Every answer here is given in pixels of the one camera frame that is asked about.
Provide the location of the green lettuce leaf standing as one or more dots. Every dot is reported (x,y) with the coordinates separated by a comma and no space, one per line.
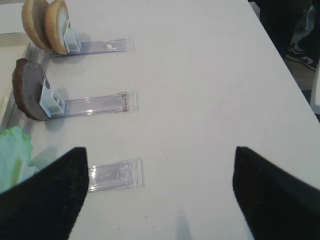
(15,157)

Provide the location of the bread bun slice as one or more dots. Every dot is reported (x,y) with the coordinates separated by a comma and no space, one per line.
(33,20)
(55,23)

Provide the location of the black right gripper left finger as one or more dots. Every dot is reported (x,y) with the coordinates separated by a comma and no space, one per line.
(46,205)

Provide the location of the brown meat patty standing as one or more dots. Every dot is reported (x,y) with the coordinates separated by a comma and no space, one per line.
(28,79)

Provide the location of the clear patty holder rail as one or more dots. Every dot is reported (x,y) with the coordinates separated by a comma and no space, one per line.
(52,106)

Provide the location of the clear bun holder rail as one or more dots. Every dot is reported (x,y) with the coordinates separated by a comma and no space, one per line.
(75,47)

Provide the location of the black white sneaker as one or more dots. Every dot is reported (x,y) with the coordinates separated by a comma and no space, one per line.
(295,54)

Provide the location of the clear lettuce holder rail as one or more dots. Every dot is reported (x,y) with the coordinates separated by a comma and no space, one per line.
(118,175)

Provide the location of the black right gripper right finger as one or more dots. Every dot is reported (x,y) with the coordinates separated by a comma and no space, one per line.
(275,204)

